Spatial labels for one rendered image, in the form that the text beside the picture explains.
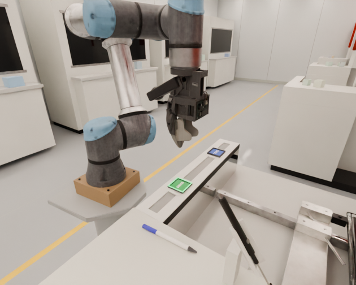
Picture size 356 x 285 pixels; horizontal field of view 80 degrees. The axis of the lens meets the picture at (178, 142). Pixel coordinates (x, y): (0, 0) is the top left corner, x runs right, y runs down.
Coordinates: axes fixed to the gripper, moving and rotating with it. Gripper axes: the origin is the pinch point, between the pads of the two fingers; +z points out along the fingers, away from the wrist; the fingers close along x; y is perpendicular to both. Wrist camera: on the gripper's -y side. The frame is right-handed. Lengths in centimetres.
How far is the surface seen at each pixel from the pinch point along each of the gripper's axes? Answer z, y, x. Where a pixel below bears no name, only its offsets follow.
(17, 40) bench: -27, -278, 76
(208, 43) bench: -21, -279, 566
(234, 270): 9.3, 25.3, -20.0
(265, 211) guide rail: 25.7, 24.0, 17.0
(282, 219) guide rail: 26.2, 29.2, 17.0
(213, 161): 14.6, 2.7, 19.3
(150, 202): 14.6, -1.9, -10.7
